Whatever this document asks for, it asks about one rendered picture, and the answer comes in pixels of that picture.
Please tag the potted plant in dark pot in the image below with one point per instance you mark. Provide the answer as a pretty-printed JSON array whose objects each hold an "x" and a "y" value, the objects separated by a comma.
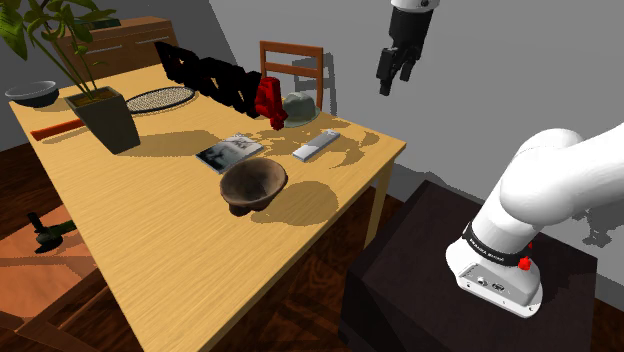
[{"x": 105, "y": 117}]

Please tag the silver remote control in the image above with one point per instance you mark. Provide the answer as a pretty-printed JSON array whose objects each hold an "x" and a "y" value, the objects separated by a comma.
[{"x": 317, "y": 145}]

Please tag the orange-red long bar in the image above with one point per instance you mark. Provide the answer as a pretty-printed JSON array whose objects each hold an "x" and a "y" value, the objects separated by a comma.
[{"x": 56, "y": 130}]

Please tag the light wooden table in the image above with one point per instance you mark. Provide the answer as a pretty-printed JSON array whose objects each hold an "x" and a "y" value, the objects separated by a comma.
[{"x": 161, "y": 229}]

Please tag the dark robot stand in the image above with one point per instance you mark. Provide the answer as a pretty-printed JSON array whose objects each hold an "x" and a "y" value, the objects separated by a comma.
[{"x": 414, "y": 273}]

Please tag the brown stone bowl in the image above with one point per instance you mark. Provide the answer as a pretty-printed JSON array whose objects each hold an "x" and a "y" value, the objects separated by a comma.
[{"x": 253, "y": 183}]

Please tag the dark green tool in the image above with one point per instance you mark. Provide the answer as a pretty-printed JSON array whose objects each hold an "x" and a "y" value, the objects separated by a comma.
[{"x": 48, "y": 235}]

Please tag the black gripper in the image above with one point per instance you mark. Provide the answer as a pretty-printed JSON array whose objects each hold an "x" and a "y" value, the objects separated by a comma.
[{"x": 408, "y": 29}]

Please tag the wooden chair with orange seat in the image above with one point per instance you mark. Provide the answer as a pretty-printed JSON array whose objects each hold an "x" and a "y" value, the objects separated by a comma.
[{"x": 44, "y": 273}]

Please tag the brown wooden chair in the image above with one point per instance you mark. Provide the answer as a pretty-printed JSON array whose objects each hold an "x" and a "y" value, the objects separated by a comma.
[{"x": 291, "y": 50}]

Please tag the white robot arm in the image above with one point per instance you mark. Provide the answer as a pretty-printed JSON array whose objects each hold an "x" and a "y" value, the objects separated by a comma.
[{"x": 541, "y": 187}]

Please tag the grey-green hat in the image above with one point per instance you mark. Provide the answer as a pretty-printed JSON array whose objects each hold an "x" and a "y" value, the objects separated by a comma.
[{"x": 298, "y": 109}]

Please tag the oval woven mat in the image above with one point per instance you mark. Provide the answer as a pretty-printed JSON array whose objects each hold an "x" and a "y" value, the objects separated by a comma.
[{"x": 160, "y": 99}]

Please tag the dark grey bowl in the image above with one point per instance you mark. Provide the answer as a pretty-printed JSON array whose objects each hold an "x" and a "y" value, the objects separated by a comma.
[{"x": 31, "y": 93}]

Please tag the brown chest of drawers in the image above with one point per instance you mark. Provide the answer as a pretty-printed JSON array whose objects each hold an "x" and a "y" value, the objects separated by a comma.
[{"x": 126, "y": 41}]

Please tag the grey picture book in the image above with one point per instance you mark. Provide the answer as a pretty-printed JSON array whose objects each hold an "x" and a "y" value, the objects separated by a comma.
[{"x": 229, "y": 152}]

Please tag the red figure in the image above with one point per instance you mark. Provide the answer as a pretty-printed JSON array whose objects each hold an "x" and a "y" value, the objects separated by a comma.
[{"x": 270, "y": 100}]

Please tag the black letter sculpture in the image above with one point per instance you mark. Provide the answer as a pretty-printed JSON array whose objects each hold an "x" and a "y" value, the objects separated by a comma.
[{"x": 209, "y": 75}]

